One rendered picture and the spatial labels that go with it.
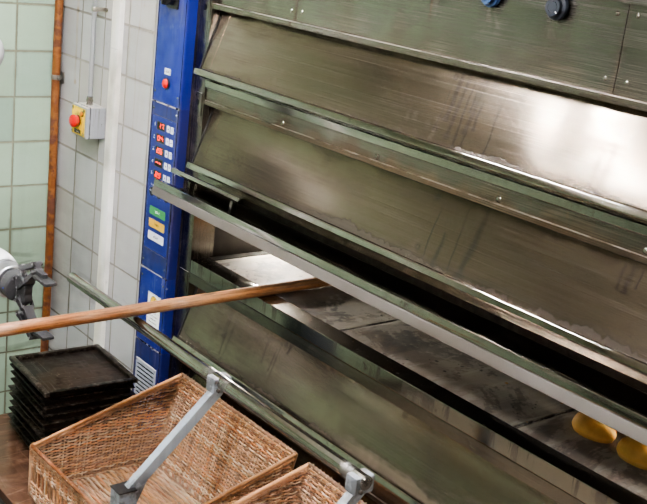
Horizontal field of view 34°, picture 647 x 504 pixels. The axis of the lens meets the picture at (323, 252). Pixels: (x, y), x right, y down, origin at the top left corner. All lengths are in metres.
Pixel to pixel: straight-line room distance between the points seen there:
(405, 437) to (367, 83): 0.81
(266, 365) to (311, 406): 0.21
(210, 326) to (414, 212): 0.91
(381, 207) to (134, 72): 1.15
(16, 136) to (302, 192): 1.40
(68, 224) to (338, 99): 1.52
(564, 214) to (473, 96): 0.33
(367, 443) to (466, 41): 0.96
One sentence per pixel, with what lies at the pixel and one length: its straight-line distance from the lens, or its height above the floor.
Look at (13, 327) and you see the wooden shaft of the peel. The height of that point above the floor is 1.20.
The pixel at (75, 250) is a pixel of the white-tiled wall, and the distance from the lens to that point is 3.74.
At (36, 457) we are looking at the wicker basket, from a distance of 2.97.
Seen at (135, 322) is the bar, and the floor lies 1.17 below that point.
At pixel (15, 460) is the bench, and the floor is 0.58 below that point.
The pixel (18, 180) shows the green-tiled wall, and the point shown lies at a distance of 3.79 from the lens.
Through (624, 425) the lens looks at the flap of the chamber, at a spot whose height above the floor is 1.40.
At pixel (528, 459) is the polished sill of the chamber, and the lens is 2.22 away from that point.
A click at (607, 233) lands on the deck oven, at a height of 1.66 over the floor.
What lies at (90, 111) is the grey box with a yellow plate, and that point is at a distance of 3.44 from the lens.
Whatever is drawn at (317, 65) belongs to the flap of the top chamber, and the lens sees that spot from 2.59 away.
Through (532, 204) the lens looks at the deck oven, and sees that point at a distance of 2.11.
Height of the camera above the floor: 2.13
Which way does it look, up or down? 17 degrees down
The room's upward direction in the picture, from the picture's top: 7 degrees clockwise
